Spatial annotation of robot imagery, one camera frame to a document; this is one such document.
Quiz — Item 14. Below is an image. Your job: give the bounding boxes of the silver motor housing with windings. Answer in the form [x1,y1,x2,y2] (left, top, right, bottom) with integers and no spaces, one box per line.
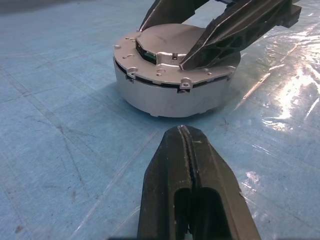
[113,58,241,118]

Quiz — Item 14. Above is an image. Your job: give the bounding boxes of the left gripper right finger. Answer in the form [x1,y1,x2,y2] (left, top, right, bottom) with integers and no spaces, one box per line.
[183,124,261,240]

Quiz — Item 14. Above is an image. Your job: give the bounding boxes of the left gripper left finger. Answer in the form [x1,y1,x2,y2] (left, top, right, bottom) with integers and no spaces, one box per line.
[136,125,194,240]

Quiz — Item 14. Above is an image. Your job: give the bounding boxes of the silver motor end cover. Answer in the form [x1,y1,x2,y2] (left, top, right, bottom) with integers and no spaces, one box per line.
[112,23,242,89]

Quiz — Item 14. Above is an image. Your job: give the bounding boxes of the blue plastic-covered table mat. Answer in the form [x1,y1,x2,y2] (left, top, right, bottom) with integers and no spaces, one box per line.
[0,0,320,240]

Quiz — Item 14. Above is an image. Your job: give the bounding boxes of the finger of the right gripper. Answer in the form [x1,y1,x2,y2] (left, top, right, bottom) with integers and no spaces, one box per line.
[138,0,196,33]
[178,0,294,73]

